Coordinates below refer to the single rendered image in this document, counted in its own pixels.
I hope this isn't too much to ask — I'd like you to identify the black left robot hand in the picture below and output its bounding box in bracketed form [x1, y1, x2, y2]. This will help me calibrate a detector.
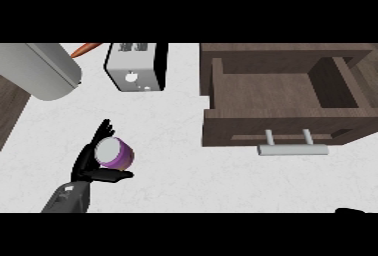
[69, 118, 136, 184]

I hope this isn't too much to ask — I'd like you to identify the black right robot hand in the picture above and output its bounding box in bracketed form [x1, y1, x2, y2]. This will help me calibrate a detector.
[333, 207, 366, 214]

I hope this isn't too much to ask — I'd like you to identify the brown wooden drawer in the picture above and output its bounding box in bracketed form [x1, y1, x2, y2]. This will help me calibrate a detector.
[201, 57, 378, 148]

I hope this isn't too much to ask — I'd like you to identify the brown wooden panel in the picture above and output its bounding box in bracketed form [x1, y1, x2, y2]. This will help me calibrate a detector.
[0, 75, 32, 151]

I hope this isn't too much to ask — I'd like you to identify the grey rounded appliance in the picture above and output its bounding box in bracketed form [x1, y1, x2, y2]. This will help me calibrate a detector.
[0, 43, 84, 102]

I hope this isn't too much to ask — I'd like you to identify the orange carrot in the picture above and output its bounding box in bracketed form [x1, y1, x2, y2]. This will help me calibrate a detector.
[69, 43, 103, 59]

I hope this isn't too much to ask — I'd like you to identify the brown wooden cabinet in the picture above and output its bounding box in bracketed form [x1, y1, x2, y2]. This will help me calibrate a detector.
[198, 43, 378, 108]

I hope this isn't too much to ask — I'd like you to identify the silver drawer handle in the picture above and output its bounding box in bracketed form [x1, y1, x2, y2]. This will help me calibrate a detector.
[257, 128, 330, 157]

